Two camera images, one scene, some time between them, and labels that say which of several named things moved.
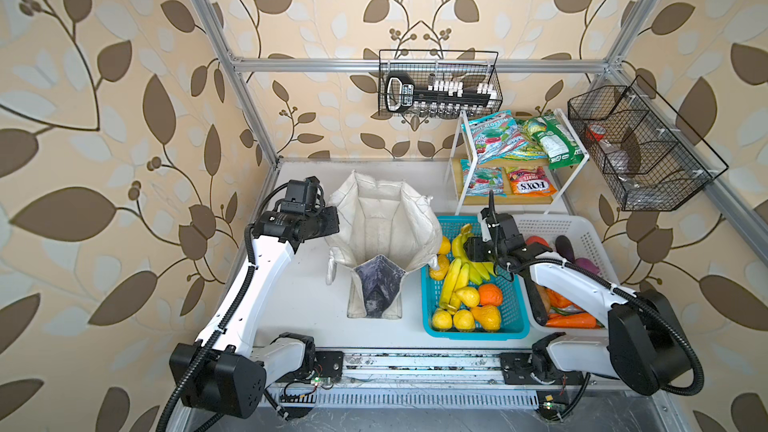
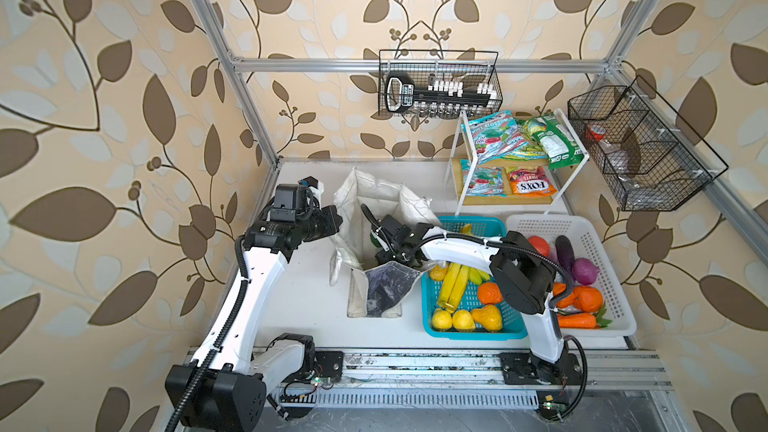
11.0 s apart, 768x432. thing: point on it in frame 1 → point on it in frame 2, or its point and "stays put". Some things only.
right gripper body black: x=484 y=249 → x=389 y=256
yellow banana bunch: x=460 y=270 stays put
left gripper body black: x=323 y=222 stays put
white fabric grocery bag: x=386 y=230 stays put
